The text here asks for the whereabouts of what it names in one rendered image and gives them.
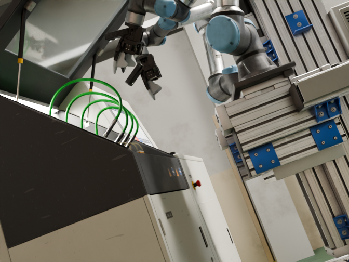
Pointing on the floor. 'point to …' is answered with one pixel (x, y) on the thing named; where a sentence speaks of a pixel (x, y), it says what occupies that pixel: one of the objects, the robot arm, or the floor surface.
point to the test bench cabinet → (104, 238)
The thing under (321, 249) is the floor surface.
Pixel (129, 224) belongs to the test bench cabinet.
